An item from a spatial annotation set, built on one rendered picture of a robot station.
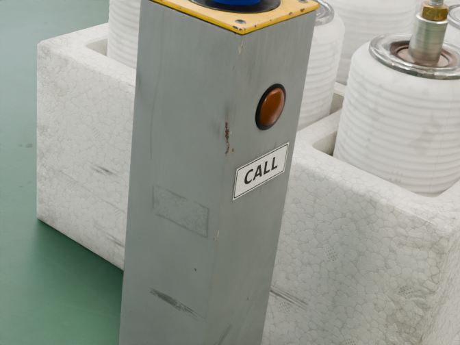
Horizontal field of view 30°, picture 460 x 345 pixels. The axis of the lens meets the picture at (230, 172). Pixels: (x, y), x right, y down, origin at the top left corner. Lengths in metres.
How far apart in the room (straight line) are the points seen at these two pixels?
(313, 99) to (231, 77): 0.22
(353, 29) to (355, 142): 0.15
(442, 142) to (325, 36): 0.12
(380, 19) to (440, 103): 0.17
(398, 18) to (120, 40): 0.23
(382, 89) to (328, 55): 0.08
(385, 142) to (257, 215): 0.12
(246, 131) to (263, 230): 0.08
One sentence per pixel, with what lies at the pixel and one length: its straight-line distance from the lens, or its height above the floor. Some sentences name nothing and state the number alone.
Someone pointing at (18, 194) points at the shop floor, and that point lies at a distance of 0.88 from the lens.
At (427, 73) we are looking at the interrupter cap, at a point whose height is 0.25.
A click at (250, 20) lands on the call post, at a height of 0.31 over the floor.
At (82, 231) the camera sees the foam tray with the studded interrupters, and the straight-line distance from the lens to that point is 0.79.
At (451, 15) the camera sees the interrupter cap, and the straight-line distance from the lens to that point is 0.71.
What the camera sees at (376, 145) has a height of 0.20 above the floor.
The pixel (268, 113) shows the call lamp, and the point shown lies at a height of 0.26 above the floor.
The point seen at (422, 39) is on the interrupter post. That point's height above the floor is 0.27.
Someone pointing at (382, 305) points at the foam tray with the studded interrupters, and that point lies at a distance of 0.60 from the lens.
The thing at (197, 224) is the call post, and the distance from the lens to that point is 0.49.
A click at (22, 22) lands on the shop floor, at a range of 1.31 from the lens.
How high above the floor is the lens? 0.46
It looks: 29 degrees down
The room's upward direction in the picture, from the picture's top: 7 degrees clockwise
